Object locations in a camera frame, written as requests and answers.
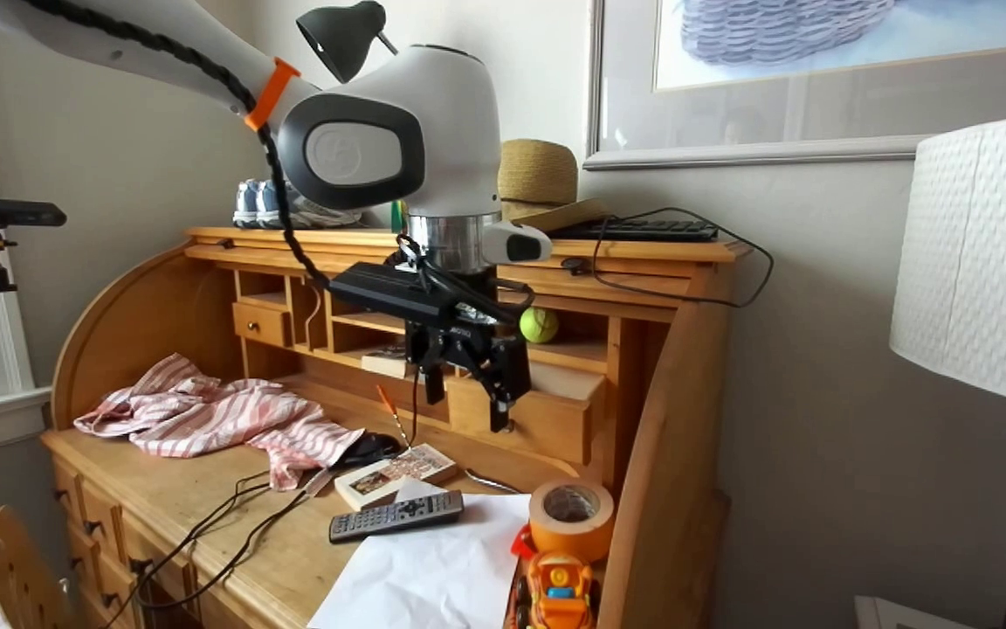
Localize orange toy truck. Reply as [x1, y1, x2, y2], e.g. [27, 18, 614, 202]
[508, 529, 593, 629]

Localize black remote control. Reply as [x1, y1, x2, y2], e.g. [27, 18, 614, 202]
[330, 493, 465, 547]

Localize green tennis ball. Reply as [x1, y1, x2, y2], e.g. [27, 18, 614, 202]
[521, 307, 559, 347]

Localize red striped white cloth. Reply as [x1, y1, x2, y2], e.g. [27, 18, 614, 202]
[73, 352, 359, 488]

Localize black desk lamp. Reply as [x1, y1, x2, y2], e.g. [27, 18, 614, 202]
[297, 0, 397, 83]

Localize small wooden drawer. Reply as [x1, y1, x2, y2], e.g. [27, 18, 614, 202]
[232, 300, 290, 347]
[445, 365, 606, 466]

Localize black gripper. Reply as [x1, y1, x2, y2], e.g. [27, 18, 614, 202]
[330, 262, 532, 434]

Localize straw sun hat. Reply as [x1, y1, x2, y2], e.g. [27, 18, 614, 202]
[495, 140, 606, 236]

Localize small photo book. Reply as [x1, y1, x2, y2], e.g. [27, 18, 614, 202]
[334, 444, 458, 509]

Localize white floor lamp shade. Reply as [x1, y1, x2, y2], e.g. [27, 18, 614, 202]
[890, 119, 1006, 397]

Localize wooden roll-top desk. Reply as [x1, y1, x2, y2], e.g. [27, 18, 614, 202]
[37, 223, 749, 629]

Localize orange masking tape roll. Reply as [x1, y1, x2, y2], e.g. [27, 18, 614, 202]
[532, 479, 614, 564]

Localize pair of blue sneakers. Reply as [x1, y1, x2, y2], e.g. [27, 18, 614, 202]
[232, 178, 365, 232]

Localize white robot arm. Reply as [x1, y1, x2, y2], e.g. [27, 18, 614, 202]
[0, 0, 551, 427]

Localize framed wall picture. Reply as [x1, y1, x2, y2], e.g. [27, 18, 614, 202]
[586, 0, 1006, 171]

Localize wooden chair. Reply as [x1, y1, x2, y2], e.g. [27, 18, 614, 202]
[0, 506, 76, 629]

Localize black keyboard on desk top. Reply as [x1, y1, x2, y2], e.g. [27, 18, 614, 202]
[554, 218, 719, 240]

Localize black cable on desk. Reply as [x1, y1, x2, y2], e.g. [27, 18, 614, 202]
[106, 466, 351, 629]

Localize white paper sheet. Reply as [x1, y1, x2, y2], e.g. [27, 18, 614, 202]
[306, 493, 526, 629]

